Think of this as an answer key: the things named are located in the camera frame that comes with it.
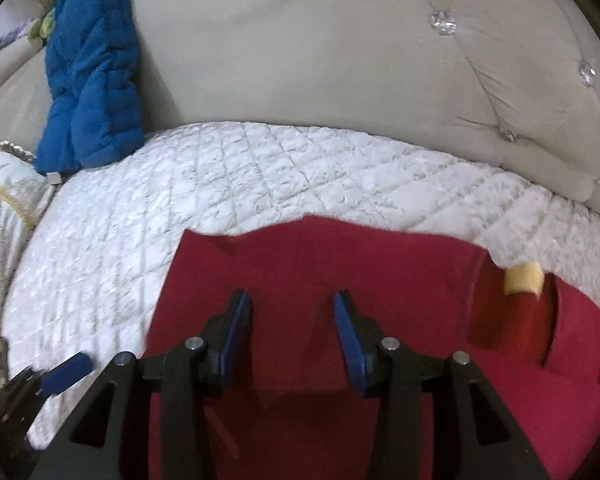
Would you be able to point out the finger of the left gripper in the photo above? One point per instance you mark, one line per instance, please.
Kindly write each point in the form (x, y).
(30, 389)

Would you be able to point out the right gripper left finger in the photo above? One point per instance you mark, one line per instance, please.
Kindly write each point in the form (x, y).
(106, 436)

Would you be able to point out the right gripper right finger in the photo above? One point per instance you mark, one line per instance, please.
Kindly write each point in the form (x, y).
(474, 435)

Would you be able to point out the red knit garment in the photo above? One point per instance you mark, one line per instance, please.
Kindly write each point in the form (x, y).
(299, 418)

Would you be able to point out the white quilted bedspread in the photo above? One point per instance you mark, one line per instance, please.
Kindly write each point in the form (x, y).
(90, 275)

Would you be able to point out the white gold embroidered pillow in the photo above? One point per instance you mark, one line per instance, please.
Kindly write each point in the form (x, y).
(24, 197)

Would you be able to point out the blue quilted cushion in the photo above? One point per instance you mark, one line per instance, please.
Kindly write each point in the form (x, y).
(91, 59)

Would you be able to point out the beige tufted headboard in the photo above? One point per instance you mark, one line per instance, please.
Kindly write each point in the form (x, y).
(513, 83)

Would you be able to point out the green plush toy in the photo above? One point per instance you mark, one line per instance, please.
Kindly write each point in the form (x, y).
(41, 28)

